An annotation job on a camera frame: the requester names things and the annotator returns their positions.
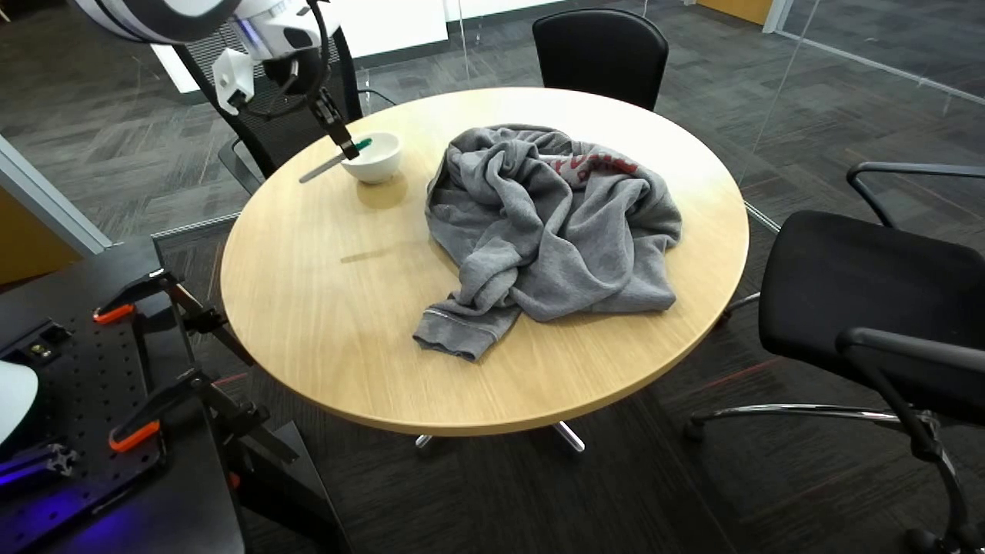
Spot black robot mounting stand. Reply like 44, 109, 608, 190
0, 214, 350, 554

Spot white ceramic bowl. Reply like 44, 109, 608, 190
338, 130, 405, 187

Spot green capped grey marker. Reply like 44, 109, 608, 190
296, 135, 377, 187

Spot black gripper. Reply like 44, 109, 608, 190
248, 41, 366, 164

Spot crumpled grey sweatshirt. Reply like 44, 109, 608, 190
413, 124, 687, 363

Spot orange handled black clamp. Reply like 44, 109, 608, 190
90, 265, 252, 363
105, 367, 303, 468

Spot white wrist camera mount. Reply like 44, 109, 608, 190
211, 44, 260, 117

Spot small metal tool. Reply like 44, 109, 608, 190
0, 442, 84, 494

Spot black mesh office chair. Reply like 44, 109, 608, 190
166, 19, 396, 199
843, 158, 985, 232

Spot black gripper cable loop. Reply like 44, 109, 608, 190
242, 0, 335, 121

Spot black padded office chair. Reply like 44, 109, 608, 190
530, 6, 672, 115
684, 210, 985, 554

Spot chrome table base legs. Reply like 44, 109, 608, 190
413, 417, 590, 460

